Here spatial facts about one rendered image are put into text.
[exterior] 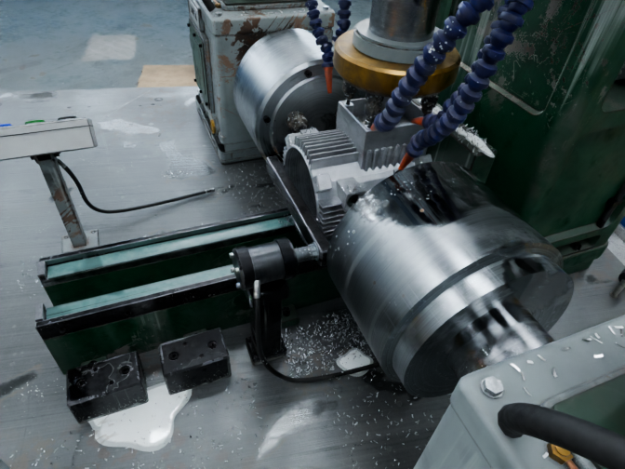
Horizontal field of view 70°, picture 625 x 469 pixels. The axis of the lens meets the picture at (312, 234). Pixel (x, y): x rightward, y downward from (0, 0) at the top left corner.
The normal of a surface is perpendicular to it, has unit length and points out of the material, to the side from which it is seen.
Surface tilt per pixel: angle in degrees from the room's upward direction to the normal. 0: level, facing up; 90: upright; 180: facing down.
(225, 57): 90
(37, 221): 0
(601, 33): 90
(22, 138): 61
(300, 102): 90
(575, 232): 25
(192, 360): 0
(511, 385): 0
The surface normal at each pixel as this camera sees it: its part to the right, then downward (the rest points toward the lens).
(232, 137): 0.37, 0.64
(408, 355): -0.90, 0.09
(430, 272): -0.54, -0.43
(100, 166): 0.06, -0.73
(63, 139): 0.36, 0.21
